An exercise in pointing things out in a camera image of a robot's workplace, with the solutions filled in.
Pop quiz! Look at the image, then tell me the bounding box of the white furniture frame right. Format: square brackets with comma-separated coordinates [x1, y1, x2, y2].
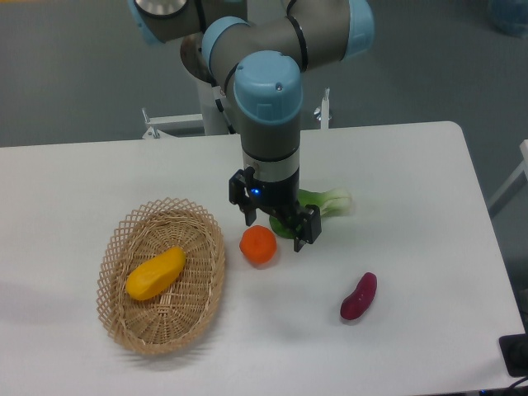
[487, 139, 527, 219]

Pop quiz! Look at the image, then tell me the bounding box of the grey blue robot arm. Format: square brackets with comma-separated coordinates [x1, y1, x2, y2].
[129, 1, 375, 250]

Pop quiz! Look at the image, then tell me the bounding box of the orange tangerine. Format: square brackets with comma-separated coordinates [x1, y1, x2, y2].
[239, 225, 277, 265]

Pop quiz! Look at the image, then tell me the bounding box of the green bok choy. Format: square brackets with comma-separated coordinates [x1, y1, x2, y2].
[269, 188, 353, 239]

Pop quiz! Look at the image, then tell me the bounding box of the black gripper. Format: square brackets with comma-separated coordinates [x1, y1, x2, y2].
[229, 167, 321, 252]

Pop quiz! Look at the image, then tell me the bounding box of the purple sweet potato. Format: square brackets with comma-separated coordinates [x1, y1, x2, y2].
[340, 272, 377, 321]

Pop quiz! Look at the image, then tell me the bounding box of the woven wicker basket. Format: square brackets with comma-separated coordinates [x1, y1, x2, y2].
[97, 198, 225, 355]

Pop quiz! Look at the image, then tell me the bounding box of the black device at table edge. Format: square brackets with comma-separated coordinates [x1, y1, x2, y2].
[499, 333, 527, 377]

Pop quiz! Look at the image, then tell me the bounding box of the yellow mango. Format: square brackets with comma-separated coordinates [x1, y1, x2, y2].
[125, 247, 186, 301]

